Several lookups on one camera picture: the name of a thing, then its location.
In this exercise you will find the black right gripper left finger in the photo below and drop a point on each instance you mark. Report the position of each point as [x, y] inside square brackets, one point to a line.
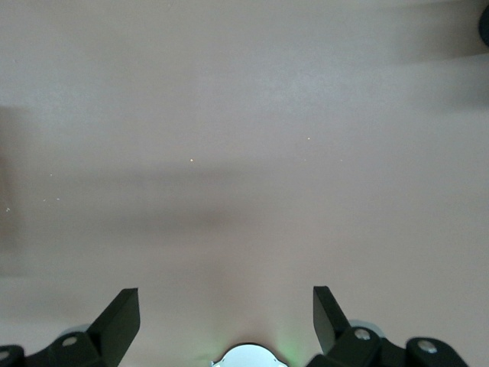
[114, 325]

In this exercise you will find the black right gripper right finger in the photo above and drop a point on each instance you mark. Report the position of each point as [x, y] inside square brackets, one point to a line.
[328, 325]

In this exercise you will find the black round object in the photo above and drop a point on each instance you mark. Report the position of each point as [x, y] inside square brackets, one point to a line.
[485, 21]

